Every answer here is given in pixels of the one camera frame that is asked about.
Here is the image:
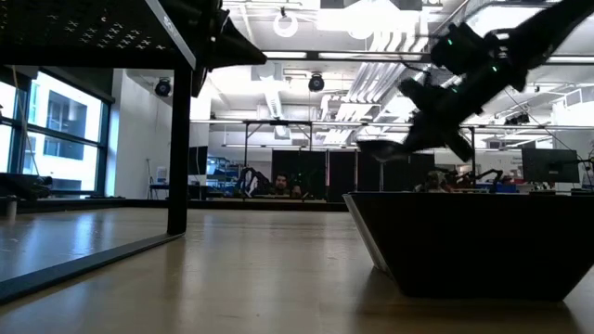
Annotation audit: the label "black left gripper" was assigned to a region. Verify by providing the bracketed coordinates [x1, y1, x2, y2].
[185, 0, 268, 99]

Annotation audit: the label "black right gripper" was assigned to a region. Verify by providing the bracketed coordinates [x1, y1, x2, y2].
[399, 77, 484, 162]

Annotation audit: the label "person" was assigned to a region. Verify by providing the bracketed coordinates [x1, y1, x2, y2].
[271, 172, 301, 199]
[414, 169, 455, 194]

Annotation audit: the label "black beam with light strips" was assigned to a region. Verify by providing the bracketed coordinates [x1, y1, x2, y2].
[259, 47, 594, 65]

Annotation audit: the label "black wavy square plate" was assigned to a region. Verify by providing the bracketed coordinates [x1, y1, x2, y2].
[342, 191, 594, 302]

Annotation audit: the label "black partition panels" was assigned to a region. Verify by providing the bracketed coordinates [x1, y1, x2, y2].
[271, 148, 437, 203]

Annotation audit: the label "black computer monitor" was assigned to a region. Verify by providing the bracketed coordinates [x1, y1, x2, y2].
[521, 147, 581, 185]

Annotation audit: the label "black perforated metal shelf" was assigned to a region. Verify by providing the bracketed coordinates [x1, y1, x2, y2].
[0, 0, 197, 305]

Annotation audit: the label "large window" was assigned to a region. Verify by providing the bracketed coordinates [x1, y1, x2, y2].
[0, 69, 115, 199]

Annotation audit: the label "small white cylinder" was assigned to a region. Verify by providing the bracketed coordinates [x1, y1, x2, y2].
[3, 194, 19, 224]

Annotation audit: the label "white ring ceiling lamp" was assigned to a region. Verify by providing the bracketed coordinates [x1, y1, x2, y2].
[272, 6, 299, 39]

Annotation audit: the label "black wall screen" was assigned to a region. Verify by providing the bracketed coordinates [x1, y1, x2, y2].
[187, 145, 210, 176]

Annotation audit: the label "black table frame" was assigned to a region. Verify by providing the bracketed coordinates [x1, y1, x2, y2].
[0, 197, 349, 213]

